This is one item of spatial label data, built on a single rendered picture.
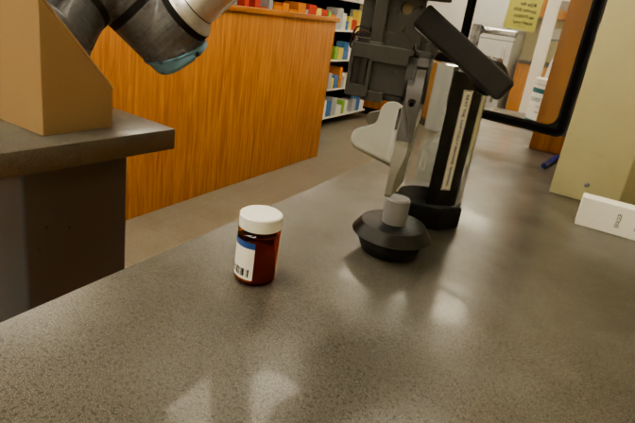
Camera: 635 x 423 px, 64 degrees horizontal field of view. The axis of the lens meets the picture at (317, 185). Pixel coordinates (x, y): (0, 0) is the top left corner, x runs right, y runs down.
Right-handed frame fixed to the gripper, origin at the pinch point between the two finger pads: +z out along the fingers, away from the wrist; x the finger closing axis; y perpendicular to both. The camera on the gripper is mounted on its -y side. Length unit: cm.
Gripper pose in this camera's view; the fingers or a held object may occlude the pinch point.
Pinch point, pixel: (400, 177)
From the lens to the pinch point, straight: 57.4
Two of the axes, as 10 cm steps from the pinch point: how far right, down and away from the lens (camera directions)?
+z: -1.4, 9.4, 3.2
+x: -2.2, 2.8, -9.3
